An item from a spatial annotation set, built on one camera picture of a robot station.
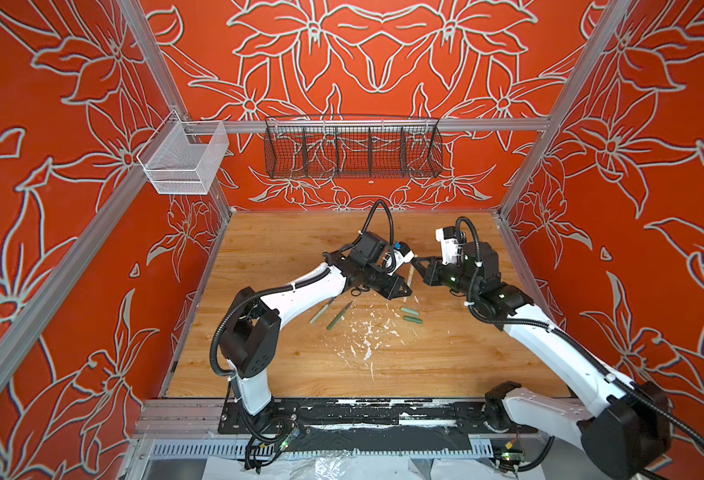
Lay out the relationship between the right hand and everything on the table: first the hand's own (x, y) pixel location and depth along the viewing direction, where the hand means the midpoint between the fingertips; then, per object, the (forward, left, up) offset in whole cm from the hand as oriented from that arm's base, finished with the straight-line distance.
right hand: (407, 263), depth 76 cm
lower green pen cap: (-5, -4, -23) cm, 24 cm away
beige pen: (-3, -1, -4) cm, 5 cm away
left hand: (-3, -1, -7) cm, 7 cm away
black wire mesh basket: (+42, +13, +7) cm, 45 cm away
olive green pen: (-2, +25, -23) cm, 34 cm away
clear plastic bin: (+37, +68, +8) cm, 78 cm away
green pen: (-3, +19, -23) cm, 31 cm away
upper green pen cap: (-2, -3, -23) cm, 24 cm away
